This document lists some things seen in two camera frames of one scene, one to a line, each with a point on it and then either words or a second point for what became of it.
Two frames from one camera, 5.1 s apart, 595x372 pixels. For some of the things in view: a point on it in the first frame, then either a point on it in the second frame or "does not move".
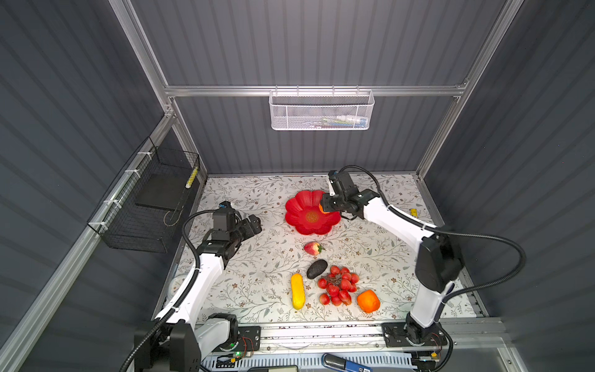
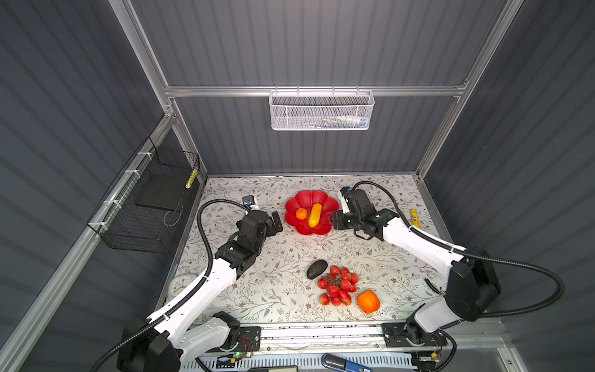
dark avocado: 317,268 does not move
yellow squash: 297,291 to 315,215
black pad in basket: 163,191 does not move
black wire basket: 141,208 does not move
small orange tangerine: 321,208 to 301,213
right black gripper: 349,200 to 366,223
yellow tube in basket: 189,182 does not move
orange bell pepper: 368,301 does not move
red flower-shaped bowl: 304,211 does not move
